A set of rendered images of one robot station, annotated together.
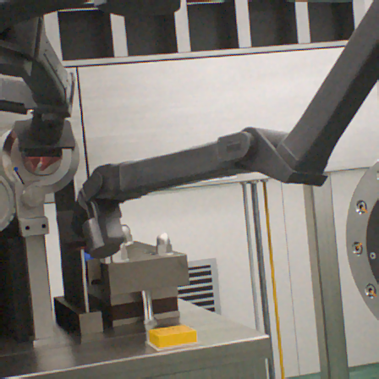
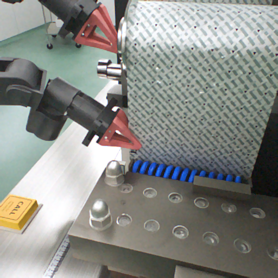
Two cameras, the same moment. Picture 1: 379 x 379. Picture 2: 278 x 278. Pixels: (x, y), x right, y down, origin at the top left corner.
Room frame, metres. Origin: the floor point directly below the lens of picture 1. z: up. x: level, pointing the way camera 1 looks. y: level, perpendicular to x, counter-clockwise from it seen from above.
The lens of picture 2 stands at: (2.26, -0.15, 1.38)
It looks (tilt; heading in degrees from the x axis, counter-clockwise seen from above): 34 degrees down; 122
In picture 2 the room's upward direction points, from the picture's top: straight up
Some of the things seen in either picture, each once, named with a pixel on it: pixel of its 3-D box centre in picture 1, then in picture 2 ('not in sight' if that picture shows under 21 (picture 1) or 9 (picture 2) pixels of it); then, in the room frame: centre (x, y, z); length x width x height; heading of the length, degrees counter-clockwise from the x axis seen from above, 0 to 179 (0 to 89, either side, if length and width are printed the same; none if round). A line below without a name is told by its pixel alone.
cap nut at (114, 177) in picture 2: (118, 249); (113, 170); (2.03, 0.15, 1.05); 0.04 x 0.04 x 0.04
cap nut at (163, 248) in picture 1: (163, 243); (99, 211); (2.06, 0.06, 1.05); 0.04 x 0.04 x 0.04
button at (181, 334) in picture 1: (173, 336); (14, 211); (1.82, 0.05, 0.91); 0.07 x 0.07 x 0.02; 17
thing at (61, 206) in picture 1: (68, 222); (191, 134); (2.13, 0.25, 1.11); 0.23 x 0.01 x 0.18; 17
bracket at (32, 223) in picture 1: (36, 262); (124, 123); (1.95, 0.29, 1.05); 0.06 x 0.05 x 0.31; 17
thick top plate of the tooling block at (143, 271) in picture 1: (124, 265); (203, 231); (2.20, 0.15, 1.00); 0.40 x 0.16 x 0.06; 17
